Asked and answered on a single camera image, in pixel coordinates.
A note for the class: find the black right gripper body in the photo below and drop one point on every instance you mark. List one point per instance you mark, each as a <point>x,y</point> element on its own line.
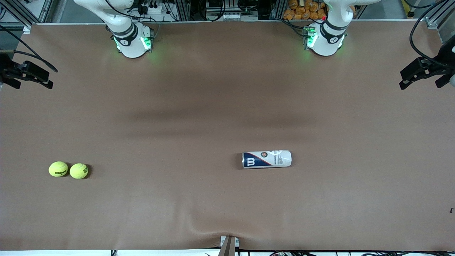
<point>6,70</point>

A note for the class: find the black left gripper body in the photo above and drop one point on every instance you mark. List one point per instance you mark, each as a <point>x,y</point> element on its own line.
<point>442,66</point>

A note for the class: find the yellow tennis ball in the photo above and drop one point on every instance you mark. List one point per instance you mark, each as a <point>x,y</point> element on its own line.
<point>58,169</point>
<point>79,171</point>

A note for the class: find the white blue tennis ball can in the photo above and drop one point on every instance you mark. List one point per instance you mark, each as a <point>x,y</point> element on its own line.
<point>273,159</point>

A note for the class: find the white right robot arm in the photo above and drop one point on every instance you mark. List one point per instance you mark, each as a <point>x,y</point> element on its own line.
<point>131,44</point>

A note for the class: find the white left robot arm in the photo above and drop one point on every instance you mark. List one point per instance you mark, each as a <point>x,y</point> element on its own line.
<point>325,42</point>

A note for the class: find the yellow black object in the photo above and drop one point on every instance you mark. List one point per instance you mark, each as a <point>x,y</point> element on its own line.
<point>408,9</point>

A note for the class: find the pile of orange objects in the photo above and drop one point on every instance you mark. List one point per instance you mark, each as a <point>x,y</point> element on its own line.
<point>298,12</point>

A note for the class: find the white power strip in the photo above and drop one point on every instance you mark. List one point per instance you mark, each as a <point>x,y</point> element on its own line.
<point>153,10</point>

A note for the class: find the aluminium upright profile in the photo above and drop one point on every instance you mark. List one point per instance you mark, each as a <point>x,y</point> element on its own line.
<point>182,10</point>
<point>277,9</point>

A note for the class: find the white connector block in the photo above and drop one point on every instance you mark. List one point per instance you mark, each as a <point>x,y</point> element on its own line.
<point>238,16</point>

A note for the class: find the brown table mat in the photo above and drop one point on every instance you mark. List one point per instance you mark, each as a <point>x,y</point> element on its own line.
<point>227,106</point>

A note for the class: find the aluminium frame profile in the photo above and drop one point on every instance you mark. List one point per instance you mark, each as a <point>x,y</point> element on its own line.
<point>21,16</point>
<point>435,21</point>

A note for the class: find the white corner bracket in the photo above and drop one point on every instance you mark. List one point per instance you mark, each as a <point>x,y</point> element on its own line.
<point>27,29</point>

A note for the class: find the camera mount post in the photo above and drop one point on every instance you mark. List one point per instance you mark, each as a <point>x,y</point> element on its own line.
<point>229,249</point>

